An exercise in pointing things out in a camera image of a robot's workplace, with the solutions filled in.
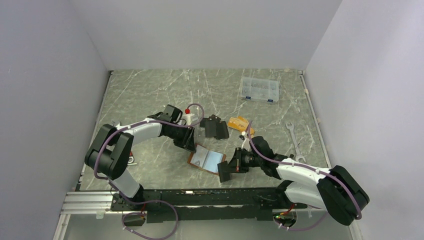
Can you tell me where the single silver VIP card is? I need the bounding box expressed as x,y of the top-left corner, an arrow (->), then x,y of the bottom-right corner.
190,146 -> 210,168

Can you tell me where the brown leather card holder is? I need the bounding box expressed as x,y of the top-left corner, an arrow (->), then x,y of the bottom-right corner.
187,143 -> 226,175

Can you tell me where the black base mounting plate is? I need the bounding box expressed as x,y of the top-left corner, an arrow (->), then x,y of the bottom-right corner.
110,187 -> 307,223

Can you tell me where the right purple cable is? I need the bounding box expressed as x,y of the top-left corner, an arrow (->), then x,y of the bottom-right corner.
245,120 -> 363,232

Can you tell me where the silver open-end spanner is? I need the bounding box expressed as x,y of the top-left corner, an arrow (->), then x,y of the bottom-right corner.
285,122 -> 306,164

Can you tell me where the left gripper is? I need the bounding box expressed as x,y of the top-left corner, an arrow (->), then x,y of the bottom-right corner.
165,123 -> 196,153

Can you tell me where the purple cable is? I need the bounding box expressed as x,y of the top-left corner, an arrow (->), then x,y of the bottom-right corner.
93,103 -> 206,240
245,120 -> 363,232

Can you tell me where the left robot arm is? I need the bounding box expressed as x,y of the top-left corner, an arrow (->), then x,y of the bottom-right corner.
84,104 -> 205,210

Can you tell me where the clear plastic organizer box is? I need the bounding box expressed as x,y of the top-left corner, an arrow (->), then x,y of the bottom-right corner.
239,76 -> 280,104

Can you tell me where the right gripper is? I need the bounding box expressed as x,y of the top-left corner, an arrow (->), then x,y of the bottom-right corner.
223,147 -> 264,173

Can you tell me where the single black card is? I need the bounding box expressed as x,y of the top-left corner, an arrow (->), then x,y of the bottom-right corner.
217,161 -> 231,183

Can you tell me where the aluminium rail frame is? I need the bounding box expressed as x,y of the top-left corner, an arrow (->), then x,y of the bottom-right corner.
52,188 -> 364,240

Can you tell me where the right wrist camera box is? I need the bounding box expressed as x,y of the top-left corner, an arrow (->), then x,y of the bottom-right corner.
239,131 -> 251,152

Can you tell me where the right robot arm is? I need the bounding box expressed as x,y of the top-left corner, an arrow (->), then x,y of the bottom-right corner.
217,136 -> 370,226

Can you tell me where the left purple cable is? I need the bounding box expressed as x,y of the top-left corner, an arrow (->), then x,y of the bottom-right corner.
93,103 -> 206,240

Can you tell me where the orange card stack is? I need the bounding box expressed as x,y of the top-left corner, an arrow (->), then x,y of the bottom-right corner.
227,116 -> 249,134

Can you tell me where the red handled adjustable wrench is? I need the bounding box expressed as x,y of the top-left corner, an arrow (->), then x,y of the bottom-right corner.
128,152 -> 136,165

